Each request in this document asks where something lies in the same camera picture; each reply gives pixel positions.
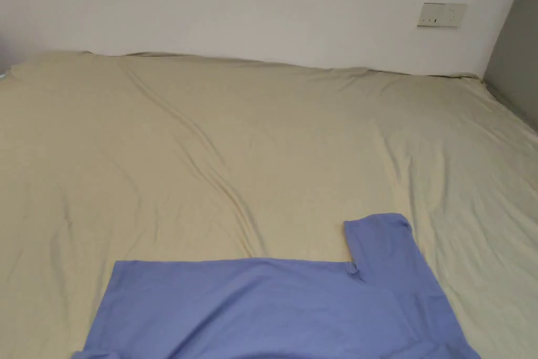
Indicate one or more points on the bed with beige sheet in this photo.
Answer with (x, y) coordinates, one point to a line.
(210, 144)

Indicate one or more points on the grey padded headboard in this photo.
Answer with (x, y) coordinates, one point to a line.
(515, 60)

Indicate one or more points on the white wall socket panel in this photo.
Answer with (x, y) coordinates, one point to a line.
(441, 15)

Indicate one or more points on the blue t-shirt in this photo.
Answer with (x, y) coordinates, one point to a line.
(260, 308)

